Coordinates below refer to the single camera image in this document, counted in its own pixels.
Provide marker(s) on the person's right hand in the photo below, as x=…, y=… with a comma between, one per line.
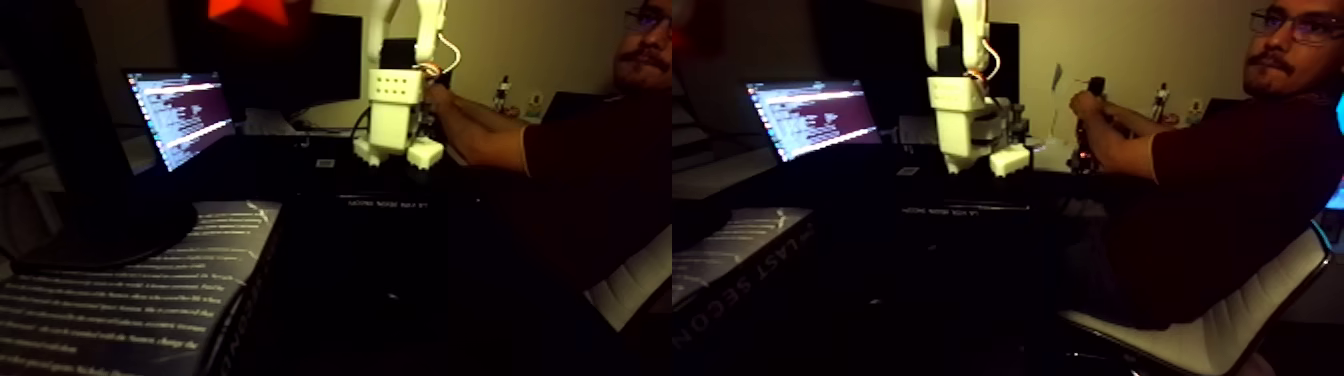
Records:
x=441, y=105

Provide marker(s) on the open laptop lit screen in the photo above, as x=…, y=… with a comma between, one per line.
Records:
x=184, y=110

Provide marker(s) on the red cube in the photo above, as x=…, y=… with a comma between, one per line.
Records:
x=247, y=8

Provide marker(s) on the small white label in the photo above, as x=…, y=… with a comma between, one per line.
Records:
x=326, y=163

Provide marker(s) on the black box white printed text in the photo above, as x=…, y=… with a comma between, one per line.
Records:
x=126, y=315

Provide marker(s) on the dark leader arm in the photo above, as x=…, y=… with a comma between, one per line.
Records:
x=1092, y=126

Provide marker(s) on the black wide monitor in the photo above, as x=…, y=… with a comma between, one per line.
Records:
x=294, y=63

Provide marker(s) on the black box white lettering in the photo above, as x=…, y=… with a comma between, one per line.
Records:
x=383, y=202

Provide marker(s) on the dark monitor with stand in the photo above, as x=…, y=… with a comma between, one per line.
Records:
x=105, y=226

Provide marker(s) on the person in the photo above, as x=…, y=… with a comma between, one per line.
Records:
x=598, y=178

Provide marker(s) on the small figurine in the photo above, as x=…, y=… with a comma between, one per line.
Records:
x=503, y=94

